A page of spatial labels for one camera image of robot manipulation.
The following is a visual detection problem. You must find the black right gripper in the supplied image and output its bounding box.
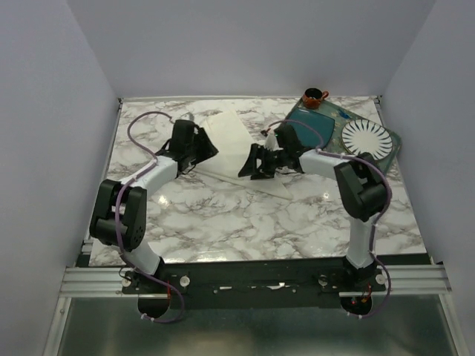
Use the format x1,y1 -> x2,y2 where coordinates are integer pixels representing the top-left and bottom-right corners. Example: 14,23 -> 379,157
236,143 -> 286,181

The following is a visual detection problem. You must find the white cloth napkin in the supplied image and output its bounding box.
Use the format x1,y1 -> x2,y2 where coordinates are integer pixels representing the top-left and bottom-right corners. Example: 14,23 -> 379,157
196,111 -> 292,200

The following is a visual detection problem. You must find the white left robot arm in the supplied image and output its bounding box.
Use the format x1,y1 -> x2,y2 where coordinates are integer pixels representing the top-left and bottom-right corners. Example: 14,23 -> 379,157
89,119 -> 218,293

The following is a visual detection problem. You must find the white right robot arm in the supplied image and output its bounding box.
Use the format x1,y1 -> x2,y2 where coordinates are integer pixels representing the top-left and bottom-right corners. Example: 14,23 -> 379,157
238,123 -> 392,291

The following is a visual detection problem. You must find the teal square plate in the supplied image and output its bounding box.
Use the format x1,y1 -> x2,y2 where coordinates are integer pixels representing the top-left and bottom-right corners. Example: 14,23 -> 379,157
286,109 -> 335,149

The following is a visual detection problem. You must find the brown ceramic cup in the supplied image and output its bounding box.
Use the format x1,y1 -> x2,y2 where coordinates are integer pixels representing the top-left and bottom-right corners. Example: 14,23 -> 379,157
301,88 -> 330,110

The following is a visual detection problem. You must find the white blue striped plate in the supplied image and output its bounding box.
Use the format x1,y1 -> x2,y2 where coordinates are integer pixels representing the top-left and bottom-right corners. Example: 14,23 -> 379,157
341,119 -> 393,161

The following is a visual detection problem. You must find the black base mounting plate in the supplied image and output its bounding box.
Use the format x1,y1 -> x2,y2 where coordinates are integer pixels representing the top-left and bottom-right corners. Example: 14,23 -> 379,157
122,257 -> 386,309

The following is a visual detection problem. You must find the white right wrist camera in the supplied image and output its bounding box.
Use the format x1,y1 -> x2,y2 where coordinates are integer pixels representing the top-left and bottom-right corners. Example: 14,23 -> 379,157
263,133 -> 279,151

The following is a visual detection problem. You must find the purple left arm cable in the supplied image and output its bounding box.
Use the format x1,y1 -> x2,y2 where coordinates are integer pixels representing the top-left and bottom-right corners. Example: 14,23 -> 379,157
114,111 -> 186,324

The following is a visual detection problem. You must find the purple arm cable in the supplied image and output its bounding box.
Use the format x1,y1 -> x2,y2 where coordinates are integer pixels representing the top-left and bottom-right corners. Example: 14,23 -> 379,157
259,119 -> 394,320
114,111 -> 186,324

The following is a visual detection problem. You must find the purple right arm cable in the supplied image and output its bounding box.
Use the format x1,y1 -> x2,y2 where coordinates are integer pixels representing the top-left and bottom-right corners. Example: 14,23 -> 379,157
259,119 -> 394,320

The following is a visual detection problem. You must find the aluminium frame rail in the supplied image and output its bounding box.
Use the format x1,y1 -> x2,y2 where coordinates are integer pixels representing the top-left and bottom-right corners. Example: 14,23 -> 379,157
59,265 -> 451,298

